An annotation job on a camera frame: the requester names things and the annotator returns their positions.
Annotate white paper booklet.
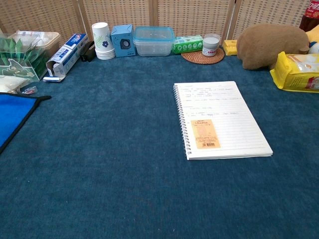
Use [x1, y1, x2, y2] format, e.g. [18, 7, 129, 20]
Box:
[173, 81, 274, 161]

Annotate dark teal table carpet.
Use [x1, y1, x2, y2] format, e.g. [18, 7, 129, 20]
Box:
[0, 52, 319, 239]

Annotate round rattan coaster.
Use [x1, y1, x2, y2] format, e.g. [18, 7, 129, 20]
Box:
[180, 47, 226, 65]

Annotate clear container blue lid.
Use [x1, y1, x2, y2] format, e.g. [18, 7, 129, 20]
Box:
[133, 26, 175, 57]

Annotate green tissue pack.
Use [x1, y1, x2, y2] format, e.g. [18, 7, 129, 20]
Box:
[172, 35, 204, 54]

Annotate small white jar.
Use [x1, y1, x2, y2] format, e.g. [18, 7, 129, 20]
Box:
[202, 38, 220, 57]

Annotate light blue speaker box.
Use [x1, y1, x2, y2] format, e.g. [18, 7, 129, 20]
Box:
[110, 24, 137, 58]

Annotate black stapler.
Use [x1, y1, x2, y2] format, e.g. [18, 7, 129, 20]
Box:
[80, 40, 96, 63]

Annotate small clear plastic cup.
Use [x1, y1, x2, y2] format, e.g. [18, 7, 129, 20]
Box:
[204, 33, 221, 47]

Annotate paper cup stack flower print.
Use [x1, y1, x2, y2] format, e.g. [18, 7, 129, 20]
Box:
[91, 22, 116, 60]

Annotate yellow block toy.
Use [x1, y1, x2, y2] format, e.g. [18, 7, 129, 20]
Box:
[222, 39, 238, 56]

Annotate woven folding screen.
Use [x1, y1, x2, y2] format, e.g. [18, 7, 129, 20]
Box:
[0, 0, 319, 42]

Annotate blue white toothpaste box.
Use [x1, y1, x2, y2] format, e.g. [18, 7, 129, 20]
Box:
[42, 33, 89, 83]

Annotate brown plush toy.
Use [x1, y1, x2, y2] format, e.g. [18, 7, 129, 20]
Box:
[236, 23, 310, 71]

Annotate small red packet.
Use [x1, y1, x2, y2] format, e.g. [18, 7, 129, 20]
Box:
[20, 86, 38, 96]

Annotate beige lidded lunch box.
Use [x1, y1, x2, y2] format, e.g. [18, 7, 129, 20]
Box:
[8, 30, 61, 59]

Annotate yellow snack bag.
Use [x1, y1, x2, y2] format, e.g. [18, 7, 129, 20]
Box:
[270, 51, 319, 94]

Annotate blue microfiber cloth black trim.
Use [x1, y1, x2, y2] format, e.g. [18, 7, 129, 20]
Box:
[0, 92, 52, 155]

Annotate clear box green tea packets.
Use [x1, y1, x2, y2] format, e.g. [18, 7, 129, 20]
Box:
[0, 33, 49, 82]

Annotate white powder bag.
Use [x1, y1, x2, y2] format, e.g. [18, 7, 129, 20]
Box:
[0, 75, 26, 94]

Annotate yellow plush with big eye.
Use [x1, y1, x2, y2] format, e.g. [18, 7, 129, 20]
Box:
[305, 24, 319, 55]

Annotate cola bottle red cap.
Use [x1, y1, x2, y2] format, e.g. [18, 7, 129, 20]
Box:
[299, 0, 319, 32]

